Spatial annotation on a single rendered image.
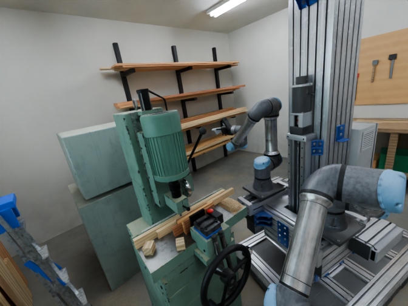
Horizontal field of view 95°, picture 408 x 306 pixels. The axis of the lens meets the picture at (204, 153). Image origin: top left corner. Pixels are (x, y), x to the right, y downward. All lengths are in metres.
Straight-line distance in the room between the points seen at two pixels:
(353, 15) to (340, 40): 0.14
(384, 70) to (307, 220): 3.18
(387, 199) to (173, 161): 0.71
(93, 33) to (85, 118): 1.13
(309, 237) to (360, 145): 0.92
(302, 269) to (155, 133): 0.67
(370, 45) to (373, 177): 3.12
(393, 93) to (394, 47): 0.59
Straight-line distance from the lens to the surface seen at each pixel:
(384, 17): 3.75
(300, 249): 0.65
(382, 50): 3.69
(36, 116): 3.05
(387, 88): 3.68
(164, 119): 0.80
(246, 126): 1.38
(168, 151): 0.83
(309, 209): 0.67
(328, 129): 1.23
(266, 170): 1.40
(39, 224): 3.34
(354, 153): 1.48
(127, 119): 1.03
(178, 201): 0.97
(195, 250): 0.99
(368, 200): 0.70
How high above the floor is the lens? 1.57
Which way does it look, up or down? 18 degrees down
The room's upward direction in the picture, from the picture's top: 9 degrees counter-clockwise
